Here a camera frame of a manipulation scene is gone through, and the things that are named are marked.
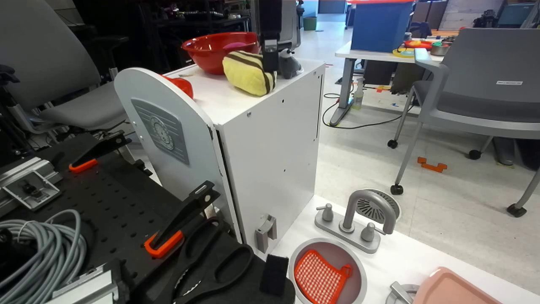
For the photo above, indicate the white desk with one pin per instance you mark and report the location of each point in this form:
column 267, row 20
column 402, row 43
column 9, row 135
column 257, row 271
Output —
column 360, row 54

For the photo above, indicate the black rectangular block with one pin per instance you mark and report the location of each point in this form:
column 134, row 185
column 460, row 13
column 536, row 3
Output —
column 274, row 275

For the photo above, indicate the aluminium extrusion bar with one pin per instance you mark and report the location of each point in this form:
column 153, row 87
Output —
column 85, row 288
column 23, row 168

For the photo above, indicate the grey plush mouse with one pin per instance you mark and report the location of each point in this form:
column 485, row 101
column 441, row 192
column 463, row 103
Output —
column 291, row 65

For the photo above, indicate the grey toy faucet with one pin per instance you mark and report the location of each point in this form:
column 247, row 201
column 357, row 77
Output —
column 348, row 233

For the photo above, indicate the computer monitor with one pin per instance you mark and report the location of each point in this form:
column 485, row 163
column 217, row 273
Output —
column 515, row 15

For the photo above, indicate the red plastic bowl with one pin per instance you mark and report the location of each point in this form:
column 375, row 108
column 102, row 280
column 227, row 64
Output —
column 208, row 55

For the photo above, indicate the yellow striped plush sponge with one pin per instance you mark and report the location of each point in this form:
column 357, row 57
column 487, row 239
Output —
column 245, row 76

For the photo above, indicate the blue storage bin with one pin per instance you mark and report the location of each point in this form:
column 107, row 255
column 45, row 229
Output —
column 382, row 27

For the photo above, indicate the white toy kitchen cabinet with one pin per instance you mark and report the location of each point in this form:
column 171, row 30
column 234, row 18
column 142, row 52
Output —
column 271, row 145

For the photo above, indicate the orange toy strainer basket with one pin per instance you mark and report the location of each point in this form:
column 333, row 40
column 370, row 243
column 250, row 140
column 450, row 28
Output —
column 321, row 278

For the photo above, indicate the pink toy tray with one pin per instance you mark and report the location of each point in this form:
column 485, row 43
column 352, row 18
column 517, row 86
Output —
column 456, row 288

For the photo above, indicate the black scissors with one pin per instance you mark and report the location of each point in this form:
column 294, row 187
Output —
column 242, row 270

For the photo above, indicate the red toy pepper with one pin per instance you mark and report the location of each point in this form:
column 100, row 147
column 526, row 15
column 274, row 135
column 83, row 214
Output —
column 183, row 86

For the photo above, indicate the small orange floor tape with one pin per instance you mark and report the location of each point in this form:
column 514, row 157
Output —
column 433, row 165

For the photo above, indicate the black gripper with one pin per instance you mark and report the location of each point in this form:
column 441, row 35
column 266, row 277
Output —
column 271, row 18

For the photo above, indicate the grey mounting plate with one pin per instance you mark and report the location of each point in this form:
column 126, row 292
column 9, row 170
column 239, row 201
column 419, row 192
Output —
column 40, row 194

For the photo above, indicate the grey office chair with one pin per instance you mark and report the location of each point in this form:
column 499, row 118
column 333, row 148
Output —
column 45, row 50
column 483, row 77

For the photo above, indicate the white toy sink counter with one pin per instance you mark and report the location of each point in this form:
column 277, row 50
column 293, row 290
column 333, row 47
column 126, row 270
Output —
column 406, row 255

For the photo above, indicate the pink plush radish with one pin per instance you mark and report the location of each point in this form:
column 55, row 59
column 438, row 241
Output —
column 237, row 43

